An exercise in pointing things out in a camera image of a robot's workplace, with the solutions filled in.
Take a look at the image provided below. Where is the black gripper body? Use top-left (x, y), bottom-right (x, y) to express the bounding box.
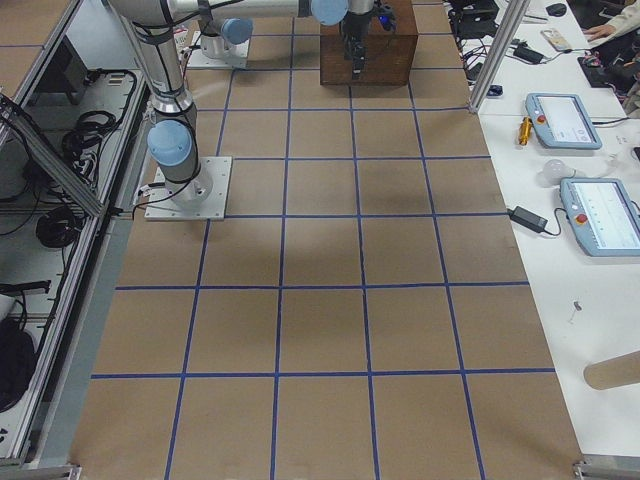
top-left (339, 0), bottom-right (396, 38)

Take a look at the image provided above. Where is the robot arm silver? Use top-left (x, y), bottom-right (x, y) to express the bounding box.
top-left (110, 1), bottom-right (350, 220)
top-left (197, 1), bottom-right (396, 80)

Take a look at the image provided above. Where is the dark wooden drawer cabinet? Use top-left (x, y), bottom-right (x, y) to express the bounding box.
top-left (320, 1), bottom-right (418, 86)

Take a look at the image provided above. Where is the gold metal cylinder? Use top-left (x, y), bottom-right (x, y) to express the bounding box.
top-left (518, 117), bottom-right (532, 146)

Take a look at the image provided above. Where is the upper teach pendant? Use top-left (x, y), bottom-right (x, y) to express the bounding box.
top-left (525, 93), bottom-right (602, 150)

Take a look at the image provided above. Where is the teach pendant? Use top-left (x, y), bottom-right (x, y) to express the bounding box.
top-left (560, 178), bottom-right (639, 257)
top-left (525, 93), bottom-right (602, 150)

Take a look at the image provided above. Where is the black power adapter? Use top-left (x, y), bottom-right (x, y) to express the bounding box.
top-left (507, 206), bottom-right (548, 234)

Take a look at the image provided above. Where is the white light bulb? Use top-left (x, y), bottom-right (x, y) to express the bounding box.
top-left (537, 159), bottom-right (581, 187)

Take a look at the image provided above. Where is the lower teach pendant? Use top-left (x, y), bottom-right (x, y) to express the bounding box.
top-left (560, 178), bottom-right (639, 257)

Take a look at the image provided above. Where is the cardboard tube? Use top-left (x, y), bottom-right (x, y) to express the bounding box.
top-left (583, 351), bottom-right (640, 390)

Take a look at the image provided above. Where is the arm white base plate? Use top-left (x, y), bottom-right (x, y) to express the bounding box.
top-left (187, 30), bottom-right (250, 70)
top-left (144, 156), bottom-right (232, 221)

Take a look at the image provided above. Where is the aluminium frame post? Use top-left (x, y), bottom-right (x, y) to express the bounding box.
top-left (468, 0), bottom-right (530, 114)

